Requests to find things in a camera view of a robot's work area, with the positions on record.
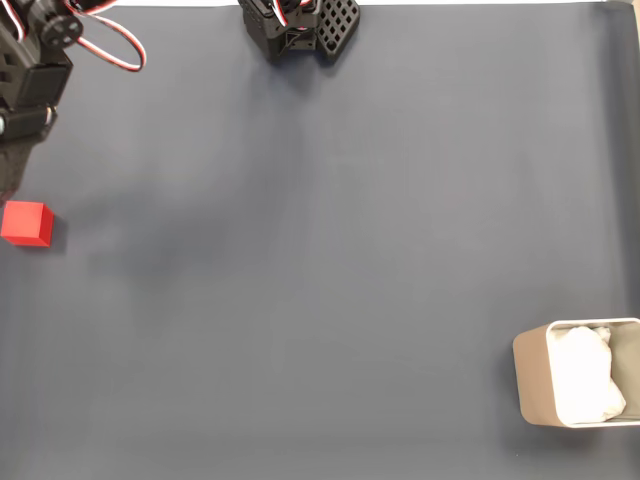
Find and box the red cube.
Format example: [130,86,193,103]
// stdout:
[0,200,55,249]

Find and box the beige rounded box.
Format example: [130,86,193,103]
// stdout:
[512,317,640,430]

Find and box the dark blue-grey table mat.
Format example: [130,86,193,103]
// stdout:
[0,3,640,480]

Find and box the white crumpled tissue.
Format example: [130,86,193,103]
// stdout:
[549,324,628,425]

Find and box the white looped servo wire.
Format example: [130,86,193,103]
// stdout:
[10,4,27,42]

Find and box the red white black servo cable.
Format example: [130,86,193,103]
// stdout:
[267,0,316,31]
[63,0,148,74]

